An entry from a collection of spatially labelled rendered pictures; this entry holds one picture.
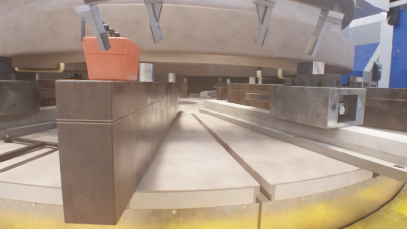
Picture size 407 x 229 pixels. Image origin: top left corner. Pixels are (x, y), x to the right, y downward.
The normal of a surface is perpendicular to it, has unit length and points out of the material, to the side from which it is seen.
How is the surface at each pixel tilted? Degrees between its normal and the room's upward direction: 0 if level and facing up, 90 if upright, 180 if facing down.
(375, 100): 90
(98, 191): 90
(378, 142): 71
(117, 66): 97
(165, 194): 90
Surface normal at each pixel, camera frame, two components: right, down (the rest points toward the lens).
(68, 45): -0.17, 0.09
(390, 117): -0.68, 0.05
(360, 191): 0.38, 0.10
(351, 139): -0.85, -0.30
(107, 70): 0.08, 0.21
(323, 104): -0.91, 0.02
